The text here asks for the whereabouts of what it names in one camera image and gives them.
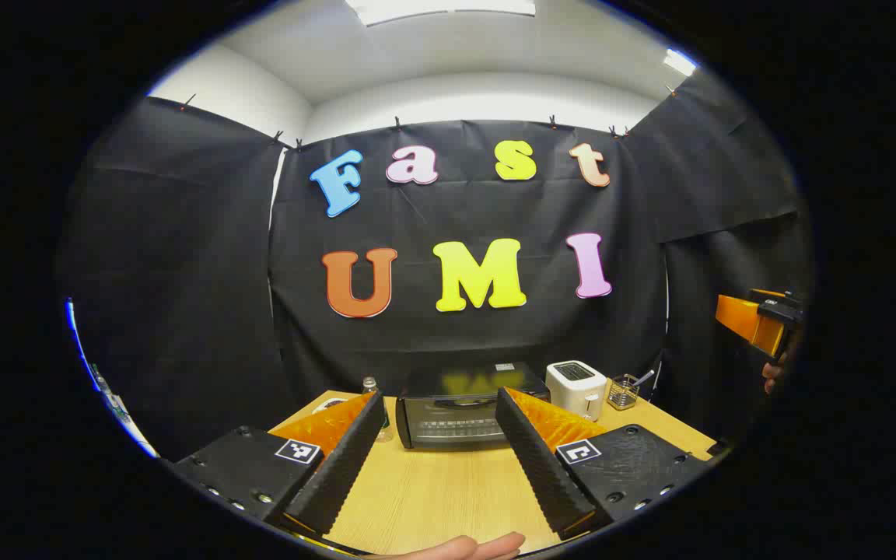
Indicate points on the large ceiling light panel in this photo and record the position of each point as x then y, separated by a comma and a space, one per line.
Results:
440, 9

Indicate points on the white toaster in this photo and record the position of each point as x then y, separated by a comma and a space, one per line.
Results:
576, 393

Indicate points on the white divided snack dish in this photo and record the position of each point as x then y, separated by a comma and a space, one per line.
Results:
331, 404

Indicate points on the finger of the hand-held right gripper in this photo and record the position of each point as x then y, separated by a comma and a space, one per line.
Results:
743, 319

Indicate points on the small black block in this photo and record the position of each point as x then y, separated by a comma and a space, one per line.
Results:
719, 447

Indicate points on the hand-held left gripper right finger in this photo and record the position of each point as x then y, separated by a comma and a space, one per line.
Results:
541, 467

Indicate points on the black backdrop cloth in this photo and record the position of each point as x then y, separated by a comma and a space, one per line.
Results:
456, 342

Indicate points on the clear plastic water bottle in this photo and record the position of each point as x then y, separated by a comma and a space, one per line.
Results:
370, 383

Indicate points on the white side table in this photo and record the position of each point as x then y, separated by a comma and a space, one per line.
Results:
133, 435

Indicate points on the metal utensil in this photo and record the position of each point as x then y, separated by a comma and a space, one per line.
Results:
645, 378

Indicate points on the black electric oven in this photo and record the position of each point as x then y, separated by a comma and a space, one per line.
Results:
448, 420

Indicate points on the small ceiling light panel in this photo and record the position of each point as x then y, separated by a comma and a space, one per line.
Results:
680, 62

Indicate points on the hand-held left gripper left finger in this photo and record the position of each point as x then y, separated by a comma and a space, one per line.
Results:
339, 467

